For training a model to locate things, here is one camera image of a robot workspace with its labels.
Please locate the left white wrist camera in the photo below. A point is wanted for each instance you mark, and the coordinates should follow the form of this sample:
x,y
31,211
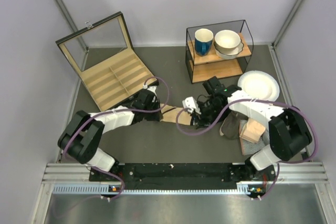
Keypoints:
x,y
150,88

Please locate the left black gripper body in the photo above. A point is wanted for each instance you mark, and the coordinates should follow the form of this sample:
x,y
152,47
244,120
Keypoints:
x,y
152,116

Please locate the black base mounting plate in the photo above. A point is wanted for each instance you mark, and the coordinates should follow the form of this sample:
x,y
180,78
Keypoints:
x,y
188,176

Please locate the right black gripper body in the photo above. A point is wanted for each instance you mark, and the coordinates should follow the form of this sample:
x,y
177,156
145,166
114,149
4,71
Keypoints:
x,y
207,109

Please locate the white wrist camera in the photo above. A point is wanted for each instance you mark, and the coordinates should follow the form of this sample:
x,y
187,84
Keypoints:
x,y
190,104
150,88

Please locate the white scalloped dish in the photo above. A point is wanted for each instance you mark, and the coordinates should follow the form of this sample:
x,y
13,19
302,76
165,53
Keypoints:
x,y
230,55

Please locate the grey slotted cable duct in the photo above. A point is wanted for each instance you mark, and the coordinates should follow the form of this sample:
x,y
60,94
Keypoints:
x,y
113,189

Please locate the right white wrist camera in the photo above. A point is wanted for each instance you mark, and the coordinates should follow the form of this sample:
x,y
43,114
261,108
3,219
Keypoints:
x,y
190,104

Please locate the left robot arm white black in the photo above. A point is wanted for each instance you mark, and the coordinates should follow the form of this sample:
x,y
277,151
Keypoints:
x,y
85,130

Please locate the white round plate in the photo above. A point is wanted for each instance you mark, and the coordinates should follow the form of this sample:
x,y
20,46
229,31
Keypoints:
x,y
260,85

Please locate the cream ceramic bowl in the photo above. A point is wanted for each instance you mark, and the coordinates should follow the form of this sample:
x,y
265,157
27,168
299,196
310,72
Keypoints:
x,y
227,41

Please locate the blue ceramic mug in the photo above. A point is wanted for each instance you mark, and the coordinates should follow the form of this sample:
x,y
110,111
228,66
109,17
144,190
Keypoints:
x,y
203,41

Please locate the black wire wooden shelf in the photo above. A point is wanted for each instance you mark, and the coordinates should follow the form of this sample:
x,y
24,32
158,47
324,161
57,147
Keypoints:
x,y
201,68

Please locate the black compartment box glass lid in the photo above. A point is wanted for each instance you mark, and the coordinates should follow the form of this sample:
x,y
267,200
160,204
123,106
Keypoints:
x,y
103,56

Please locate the striped grey underwear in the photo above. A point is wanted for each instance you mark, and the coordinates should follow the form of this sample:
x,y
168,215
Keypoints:
x,y
249,148

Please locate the beige underwear navy trim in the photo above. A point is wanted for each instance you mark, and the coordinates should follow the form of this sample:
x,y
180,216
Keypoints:
x,y
169,114

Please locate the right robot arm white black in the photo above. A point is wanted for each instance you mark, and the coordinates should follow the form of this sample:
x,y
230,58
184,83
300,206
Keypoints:
x,y
288,131

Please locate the grey underwear white band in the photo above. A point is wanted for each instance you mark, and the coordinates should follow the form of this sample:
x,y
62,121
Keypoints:
x,y
230,126

